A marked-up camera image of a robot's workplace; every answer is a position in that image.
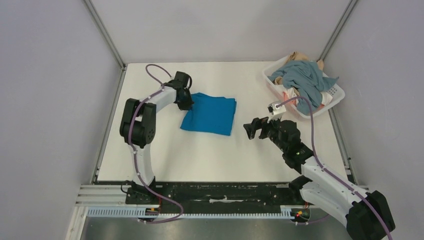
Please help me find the blue t-shirt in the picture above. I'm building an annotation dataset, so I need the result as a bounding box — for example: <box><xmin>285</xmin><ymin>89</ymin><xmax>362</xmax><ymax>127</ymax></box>
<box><xmin>180</xmin><ymin>92</ymin><xmax>237</xmax><ymax>136</ymax></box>

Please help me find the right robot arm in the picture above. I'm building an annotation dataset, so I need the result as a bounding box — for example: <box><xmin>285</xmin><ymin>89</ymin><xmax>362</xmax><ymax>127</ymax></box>
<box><xmin>243</xmin><ymin>117</ymin><xmax>396</xmax><ymax>240</ymax></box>

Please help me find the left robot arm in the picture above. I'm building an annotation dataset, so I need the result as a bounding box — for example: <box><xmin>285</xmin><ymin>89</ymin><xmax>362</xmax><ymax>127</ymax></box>
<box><xmin>119</xmin><ymin>71</ymin><xmax>194</xmax><ymax>204</ymax></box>

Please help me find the pink t-shirt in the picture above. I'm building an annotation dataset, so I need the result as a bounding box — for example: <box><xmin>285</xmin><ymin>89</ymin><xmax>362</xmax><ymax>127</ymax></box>
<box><xmin>283</xmin><ymin>92</ymin><xmax>325</xmax><ymax>112</ymax></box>

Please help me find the white t-shirt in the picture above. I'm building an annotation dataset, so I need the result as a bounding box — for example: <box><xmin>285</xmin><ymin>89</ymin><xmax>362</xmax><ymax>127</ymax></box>
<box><xmin>275</xmin><ymin>84</ymin><xmax>333</xmax><ymax>107</ymax></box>

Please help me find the white laundry basket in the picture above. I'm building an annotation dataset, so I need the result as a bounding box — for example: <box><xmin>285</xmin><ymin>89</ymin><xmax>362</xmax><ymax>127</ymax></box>
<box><xmin>261</xmin><ymin>52</ymin><xmax>346</xmax><ymax>119</ymax></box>

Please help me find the grey-blue t-shirt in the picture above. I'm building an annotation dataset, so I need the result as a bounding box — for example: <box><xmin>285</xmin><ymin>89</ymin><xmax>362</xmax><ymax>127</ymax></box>
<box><xmin>268</xmin><ymin>60</ymin><xmax>339</xmax><ymax>98</ymax></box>

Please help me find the beige t-shirt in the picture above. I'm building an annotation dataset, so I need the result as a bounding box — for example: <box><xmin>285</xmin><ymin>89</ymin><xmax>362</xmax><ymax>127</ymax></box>
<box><xmin>273</xmin><ymin>51</ymin><xmax>324</xmax><ymax>85</ymax></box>

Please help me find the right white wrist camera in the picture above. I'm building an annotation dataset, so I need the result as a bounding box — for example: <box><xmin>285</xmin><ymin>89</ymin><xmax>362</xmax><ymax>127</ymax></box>
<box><xmin>267</xmin><ymin>101</ymin><xmax>287</xmax><ymax>123</ymax></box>

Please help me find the aluminium frame left post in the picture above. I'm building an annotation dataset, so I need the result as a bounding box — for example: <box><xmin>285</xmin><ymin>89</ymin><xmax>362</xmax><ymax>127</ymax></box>
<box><xmin>82</xmin><ymin>0</ymin><xmax>127</xmax><ymax>185</ymax></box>

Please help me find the aluminium frame post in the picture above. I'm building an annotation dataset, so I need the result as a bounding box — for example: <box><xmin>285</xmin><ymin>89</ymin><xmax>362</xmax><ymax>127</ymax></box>
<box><xmin>318</xmin><ymin>0</ymin><xmax>359</xmax><ymax>61</ymax></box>
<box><xmin>82</xmin><ymin>0</ymin><xmax>127</xmax><ymax>185</ymax></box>

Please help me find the white cable duct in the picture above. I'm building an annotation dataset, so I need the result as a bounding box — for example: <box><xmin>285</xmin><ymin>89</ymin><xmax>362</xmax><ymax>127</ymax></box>
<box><xmin>86</xmin><ymin>206</ymin><xmax>300</xmax><ymax>220</ymax></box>

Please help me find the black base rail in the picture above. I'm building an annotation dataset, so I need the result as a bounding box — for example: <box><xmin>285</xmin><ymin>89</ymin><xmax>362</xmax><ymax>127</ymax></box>
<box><xmin>124</xmin><ymin>181</ymin><xmax>306</xmax><ymax>214</ymax></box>

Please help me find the aluminium frame right post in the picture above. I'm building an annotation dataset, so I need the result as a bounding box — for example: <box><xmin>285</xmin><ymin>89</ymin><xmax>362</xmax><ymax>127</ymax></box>
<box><xmin>318</xmin><ymin>0</ymin><xmax>359</xmax><ymax>61</ymax></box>

